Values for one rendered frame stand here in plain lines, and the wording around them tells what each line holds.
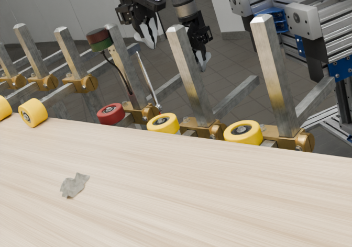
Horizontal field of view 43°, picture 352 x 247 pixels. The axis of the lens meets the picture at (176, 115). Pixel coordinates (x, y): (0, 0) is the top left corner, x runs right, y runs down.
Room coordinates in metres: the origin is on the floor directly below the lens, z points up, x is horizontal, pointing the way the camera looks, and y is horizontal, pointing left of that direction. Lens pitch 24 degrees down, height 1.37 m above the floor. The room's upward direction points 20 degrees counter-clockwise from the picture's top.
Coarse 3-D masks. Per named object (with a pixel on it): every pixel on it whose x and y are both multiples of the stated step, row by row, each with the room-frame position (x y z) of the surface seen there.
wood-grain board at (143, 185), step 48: (0, 144) 1.30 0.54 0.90; (48, 144) 1.16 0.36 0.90; (96, 144) 1.05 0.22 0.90; (144, 144) 0.95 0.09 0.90; (192, 144) 0.87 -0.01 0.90; (240, 144) 0.79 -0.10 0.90; (0, 192) 0.98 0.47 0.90; (48, 192) 0.89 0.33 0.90; (96, 192) 0.82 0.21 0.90; (144, 192) 0.75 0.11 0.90; (192, 192) 0.69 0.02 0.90; (240, 192) 0.64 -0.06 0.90; (288, 192) 0.60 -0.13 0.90; (336, 192) 0.56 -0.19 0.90; (0, 240) 0.77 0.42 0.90; (48, 240) 0.71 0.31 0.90; (96, 240) 0.65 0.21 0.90; (144, 240) 0.61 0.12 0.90; (192, 240) 0.57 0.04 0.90; (240, 240) 0.53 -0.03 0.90; (288, 240) 0.49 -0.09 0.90; (336, 240) 0.46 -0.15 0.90
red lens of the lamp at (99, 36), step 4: (100, 32) 1.21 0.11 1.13; (104, 32) 1.22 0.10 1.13; (88, 36) 1.22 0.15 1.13; (92, 36) 1.21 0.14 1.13; (96, 36) 1.21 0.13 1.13; (100, 36) 1.21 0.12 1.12; (104, 36) 1.21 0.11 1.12; (88, 40) 1.22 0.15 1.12; (92, 40) 1.21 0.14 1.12; (96, 40) 1.21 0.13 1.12; (100, 40) 1.21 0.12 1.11
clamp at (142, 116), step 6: (126, 108) 1.29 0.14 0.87; (132, 108) 1.28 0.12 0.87; (144, 108) 1.24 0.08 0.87; (150, 108) 1.23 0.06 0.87; (156, 108) 1.24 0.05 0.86; (132, 114) 1.27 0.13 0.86; (138, 114) 1.25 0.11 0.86; (144, 114) 1.23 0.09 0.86; (150, 114) 1.23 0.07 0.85; (156, 114) 1.24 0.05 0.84; (138, 120) 1.26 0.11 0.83; (144, 120) 1.22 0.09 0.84
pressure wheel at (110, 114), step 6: (102, 108) 1.27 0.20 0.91; (108, 108) 1.24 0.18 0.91; (114, 108) 1.24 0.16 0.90; (120, 108) 1.23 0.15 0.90; (102, 114) 1.22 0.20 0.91; (108, 114) 1.21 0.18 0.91; (114, 114) 1.21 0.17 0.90; (120, 114) 1.22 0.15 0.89; (102, 120) 1.21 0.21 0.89; (108, 120) 1.21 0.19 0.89; (114, 120) 1.21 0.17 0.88
